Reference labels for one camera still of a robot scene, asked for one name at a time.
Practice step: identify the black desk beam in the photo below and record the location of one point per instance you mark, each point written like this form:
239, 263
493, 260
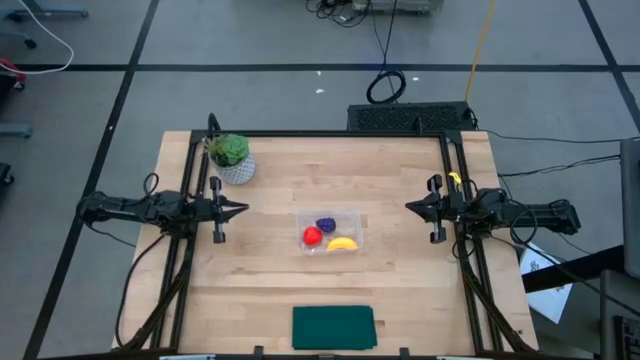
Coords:
575, 270

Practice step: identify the black caster wheel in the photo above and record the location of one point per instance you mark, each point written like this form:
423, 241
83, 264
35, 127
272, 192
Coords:
30, 43

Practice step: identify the dark green cloth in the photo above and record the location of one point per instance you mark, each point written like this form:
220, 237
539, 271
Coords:
332, 327

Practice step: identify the black table edge clamp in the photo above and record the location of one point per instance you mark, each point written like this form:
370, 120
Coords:
404, 352
258, 351

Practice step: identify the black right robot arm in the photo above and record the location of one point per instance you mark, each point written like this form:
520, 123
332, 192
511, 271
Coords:
545, 217

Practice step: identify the purple toy grapes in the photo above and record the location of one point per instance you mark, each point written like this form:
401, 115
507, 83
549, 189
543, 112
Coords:
326, 224

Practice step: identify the white paper sheet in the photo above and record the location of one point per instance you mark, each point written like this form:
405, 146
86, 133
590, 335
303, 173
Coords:
550, 300

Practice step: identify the grey device box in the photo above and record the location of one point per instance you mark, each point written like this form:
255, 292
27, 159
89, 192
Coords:
400, 5

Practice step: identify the grey desk with keyboard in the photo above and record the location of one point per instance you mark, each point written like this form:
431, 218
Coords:
607, 310

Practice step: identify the grey cabinet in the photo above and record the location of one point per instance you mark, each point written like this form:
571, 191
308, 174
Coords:
631, 200

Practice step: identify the black perforated computer case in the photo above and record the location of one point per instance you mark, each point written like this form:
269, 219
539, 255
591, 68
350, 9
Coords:
400, 117

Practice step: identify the red object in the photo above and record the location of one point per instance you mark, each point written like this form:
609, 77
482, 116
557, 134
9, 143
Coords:
12, 70

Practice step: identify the black metal table frame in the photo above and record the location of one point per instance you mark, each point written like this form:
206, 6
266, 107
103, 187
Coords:
320, 133

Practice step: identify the yellow toy banana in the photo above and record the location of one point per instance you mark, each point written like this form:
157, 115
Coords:
342, 244

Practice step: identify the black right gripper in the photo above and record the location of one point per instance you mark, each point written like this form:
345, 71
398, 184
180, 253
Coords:
450, 207

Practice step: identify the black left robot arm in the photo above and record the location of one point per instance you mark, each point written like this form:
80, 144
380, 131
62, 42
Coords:
125, 210

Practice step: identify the grey table foot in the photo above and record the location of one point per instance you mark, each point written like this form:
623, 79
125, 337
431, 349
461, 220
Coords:
15, 131
50, 14

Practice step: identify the succulent in triangle-patterned pot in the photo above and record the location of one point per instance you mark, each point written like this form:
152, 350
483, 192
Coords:
232, 148

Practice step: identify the black object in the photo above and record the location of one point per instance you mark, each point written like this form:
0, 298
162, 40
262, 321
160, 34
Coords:
5, 175

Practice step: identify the yellow clip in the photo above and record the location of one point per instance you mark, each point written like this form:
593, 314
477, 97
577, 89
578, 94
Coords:
454, 177

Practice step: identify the red toy fruit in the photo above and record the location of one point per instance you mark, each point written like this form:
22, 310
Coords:
312, 236

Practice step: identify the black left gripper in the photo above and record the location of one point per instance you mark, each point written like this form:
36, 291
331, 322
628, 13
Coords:
216, 210

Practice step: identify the clear plastic tupperware container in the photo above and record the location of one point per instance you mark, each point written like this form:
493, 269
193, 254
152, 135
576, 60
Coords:
350, 220

